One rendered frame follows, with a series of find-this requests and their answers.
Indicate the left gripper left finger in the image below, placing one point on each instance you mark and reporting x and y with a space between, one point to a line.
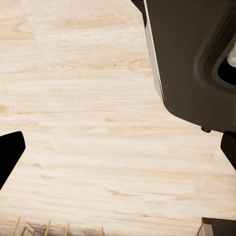
12 146

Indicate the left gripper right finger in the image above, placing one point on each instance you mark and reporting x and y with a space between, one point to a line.
228 146

